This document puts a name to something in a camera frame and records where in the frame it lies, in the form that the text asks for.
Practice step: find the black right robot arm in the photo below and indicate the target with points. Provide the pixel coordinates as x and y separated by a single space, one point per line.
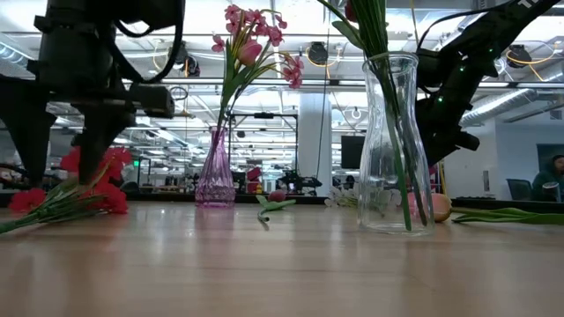
484 35

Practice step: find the person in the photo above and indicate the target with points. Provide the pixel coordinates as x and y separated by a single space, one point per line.
548 176

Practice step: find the pink ribbed glass vase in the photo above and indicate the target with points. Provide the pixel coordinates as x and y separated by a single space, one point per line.
215 185

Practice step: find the green exit sign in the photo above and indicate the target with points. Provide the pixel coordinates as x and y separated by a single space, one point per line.
136 164

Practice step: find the silver ceiling air duct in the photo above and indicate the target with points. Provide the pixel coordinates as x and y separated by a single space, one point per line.
13 55
506 103

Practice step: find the red background object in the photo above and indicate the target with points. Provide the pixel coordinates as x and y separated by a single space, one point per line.
254 175

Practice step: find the peach pink artificial tulip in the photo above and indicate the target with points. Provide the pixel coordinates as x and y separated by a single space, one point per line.
442 207

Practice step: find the pink artificial blossom spray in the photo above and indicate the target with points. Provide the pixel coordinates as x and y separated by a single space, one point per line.
264 30

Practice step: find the red tool cart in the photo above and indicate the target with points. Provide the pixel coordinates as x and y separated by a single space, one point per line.
434 176

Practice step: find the black monitor screen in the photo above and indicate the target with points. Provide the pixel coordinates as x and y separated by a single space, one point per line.
352 152

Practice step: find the red artificial blossom spray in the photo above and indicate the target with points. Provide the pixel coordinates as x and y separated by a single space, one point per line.
372 26
112 200

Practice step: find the clear glass vase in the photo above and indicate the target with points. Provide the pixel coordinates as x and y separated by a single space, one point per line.
374 176

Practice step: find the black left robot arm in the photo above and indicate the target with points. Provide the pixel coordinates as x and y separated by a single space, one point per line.
75 53

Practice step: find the white artificial blossom spray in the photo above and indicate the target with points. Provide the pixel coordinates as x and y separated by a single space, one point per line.
341 197

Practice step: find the dark red artificial tulip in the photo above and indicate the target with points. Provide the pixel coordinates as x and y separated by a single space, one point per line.
276 196

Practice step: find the black background rig frame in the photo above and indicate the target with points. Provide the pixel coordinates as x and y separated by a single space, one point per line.
263 115

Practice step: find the dark office chair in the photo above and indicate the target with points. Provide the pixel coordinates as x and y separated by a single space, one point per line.
551 193
520 189

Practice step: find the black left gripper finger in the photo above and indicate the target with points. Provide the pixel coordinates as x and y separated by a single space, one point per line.
31 132
101 132

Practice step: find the white building column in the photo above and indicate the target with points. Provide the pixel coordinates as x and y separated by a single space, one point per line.
315 145

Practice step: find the black background equipment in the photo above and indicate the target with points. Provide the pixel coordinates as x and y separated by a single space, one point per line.
299 181

